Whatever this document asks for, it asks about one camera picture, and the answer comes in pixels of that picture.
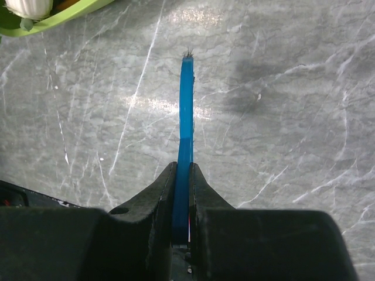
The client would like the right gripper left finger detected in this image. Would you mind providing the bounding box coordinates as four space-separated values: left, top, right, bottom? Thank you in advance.
110 162 177 280

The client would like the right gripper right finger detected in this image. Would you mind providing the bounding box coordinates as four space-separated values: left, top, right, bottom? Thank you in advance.
189 163 234 280

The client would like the blue hand brush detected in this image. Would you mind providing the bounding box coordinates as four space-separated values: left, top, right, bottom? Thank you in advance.
172 50 195 248

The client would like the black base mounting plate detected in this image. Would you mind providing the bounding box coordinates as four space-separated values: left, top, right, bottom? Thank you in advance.
1 180 80 208

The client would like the green plastic basket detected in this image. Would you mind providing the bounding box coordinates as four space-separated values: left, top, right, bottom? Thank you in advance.
1 0 114 37

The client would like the white leek stalk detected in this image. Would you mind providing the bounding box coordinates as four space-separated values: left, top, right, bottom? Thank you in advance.
5 0 53 32

